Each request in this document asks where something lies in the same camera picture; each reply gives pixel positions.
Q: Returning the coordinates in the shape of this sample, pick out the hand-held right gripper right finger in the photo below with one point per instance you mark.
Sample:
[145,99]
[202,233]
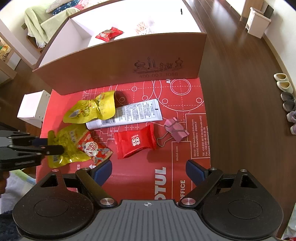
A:
[195,171]

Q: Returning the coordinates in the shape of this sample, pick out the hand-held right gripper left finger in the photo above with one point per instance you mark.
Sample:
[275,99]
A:
[104,171]

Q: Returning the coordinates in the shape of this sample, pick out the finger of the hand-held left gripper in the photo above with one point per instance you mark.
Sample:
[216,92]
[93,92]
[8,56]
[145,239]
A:
[23,140]
[53,150]

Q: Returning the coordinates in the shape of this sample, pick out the yellow snack packet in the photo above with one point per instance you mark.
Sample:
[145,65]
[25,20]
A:
[87,111]
[67,139]

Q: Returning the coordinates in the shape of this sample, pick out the red white patterned snack packet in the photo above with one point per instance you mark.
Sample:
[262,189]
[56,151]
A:
[94,148]

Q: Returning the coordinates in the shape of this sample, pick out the plain red snack packet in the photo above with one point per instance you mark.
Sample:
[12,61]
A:
[134,141]

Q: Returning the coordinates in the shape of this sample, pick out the pink binder clip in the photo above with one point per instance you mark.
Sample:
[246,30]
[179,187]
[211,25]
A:
[177,132]

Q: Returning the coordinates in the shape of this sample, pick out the white squeeze tube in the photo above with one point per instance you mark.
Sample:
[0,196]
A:
[134,111]

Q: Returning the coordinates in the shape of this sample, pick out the brown cardboard box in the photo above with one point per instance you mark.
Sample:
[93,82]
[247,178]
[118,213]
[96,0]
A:
[115,62]

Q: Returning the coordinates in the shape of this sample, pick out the red cartoon snack packet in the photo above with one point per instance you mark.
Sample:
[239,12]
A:
[108,34]

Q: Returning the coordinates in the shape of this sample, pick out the bag of cotton swabs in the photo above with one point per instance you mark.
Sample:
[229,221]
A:
[143,27]

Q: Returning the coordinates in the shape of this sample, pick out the red printed desktop mat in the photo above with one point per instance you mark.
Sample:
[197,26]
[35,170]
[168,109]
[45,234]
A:
[143,166]

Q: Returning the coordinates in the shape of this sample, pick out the small white stool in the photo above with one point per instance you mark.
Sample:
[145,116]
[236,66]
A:
[30,104]

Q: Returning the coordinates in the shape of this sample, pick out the dark fuzzy clothing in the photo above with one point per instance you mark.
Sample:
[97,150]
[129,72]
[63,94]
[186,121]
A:
[7,223]

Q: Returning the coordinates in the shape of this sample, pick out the white shelf unit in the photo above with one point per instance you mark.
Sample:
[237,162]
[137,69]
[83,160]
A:
[9,67]

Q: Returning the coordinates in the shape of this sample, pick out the light grey slipper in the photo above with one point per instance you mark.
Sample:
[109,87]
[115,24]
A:
[291,115]
[293,128]

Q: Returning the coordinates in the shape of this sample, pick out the dark grey shoe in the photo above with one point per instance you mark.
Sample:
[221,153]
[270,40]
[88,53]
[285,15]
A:
[288,96]
[289,105]

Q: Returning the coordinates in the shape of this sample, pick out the sofa with green cover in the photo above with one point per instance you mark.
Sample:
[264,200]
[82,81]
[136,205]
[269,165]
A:
[37,20]

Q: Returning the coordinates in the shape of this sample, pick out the cream slipper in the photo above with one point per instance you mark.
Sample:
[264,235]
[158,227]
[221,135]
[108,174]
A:
[281,76]
[285,86]

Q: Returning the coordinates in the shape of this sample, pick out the white patterned pillow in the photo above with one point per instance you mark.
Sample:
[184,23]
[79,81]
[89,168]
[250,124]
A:
[56,5]

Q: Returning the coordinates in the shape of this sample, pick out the folded blue pink blankets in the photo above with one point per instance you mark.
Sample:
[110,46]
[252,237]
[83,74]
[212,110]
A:
[76,4]

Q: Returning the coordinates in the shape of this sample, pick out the white trash bin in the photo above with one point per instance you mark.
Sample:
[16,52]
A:
[256,22]

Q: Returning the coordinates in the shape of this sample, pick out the white wooden sideboard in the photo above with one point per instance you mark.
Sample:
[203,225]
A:
[252,4]

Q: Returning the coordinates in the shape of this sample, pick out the black flat board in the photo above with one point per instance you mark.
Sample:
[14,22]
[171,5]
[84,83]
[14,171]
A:
[269,11]

